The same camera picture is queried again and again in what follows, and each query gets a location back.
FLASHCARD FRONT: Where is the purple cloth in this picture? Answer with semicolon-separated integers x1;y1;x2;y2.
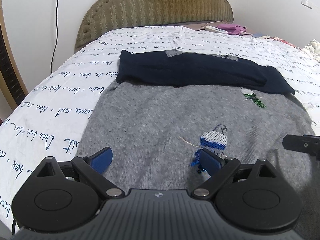
217;23;252;36

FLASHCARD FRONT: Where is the olive upholstered headboard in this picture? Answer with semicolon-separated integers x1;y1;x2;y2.
74;0;234;51

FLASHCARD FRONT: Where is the white light switch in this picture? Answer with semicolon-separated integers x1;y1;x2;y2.
301;0;312;9

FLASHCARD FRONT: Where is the colourful patterned fabric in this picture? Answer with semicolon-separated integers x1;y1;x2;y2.
259;35;300;50

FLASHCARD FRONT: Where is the white bedsheet with blue script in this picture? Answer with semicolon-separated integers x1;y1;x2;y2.
1;27;319;239

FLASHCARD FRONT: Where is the white crumpled cloth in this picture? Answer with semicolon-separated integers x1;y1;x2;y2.
302;39;320;63

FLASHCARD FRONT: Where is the white power strip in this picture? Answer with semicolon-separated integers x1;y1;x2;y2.
204;25;228;34

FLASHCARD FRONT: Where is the grey and navy knit sweater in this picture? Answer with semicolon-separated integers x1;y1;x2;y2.
77;50;319;197

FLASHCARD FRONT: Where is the black power cable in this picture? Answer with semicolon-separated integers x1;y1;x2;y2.
50;0;62;74

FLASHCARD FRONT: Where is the wooden framed furniture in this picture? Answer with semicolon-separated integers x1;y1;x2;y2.
1;0;29;122

